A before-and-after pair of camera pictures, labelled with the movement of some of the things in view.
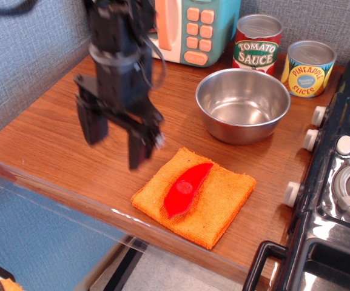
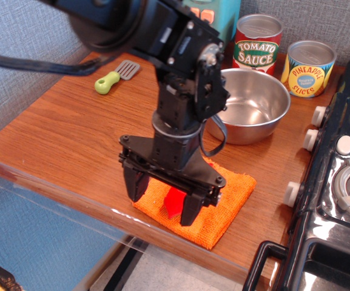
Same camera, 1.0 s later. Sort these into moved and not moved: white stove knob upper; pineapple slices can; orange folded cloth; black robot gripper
Moved: black robot gripper
Not moved: pineapple slices can; white stove knob upper; orange folded cloth
